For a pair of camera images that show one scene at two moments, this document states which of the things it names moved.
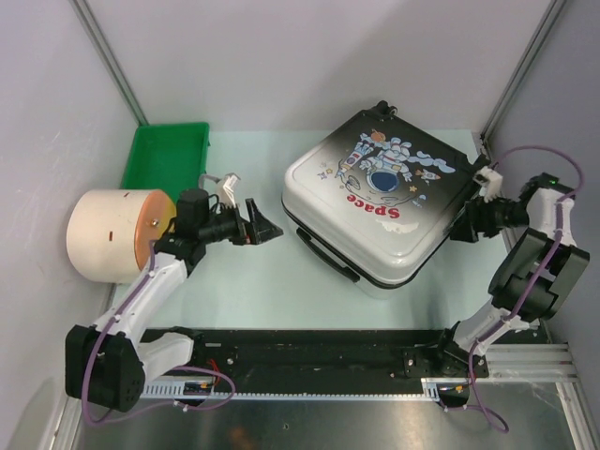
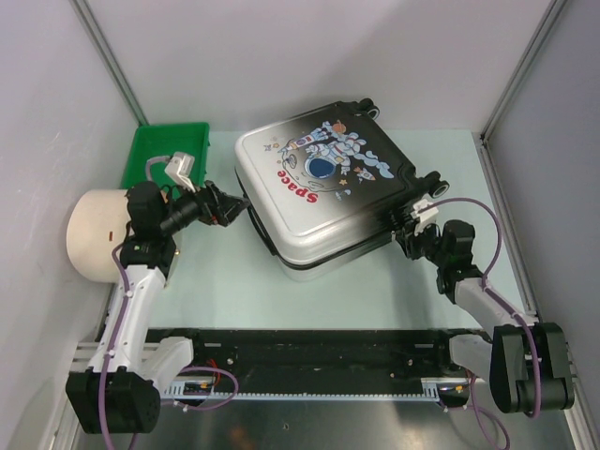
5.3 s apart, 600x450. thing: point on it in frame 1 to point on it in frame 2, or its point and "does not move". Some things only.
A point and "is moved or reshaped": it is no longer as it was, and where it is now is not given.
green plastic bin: (170, 158) does not move
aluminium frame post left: (110, 59) does not move
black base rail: (331, 359) does not move
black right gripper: (474, 219) to (409, 239)
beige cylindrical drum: (111, 232) does not move
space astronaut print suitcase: (375, 200) is moved or reshaped
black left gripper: (259, 230) to (211, 198)
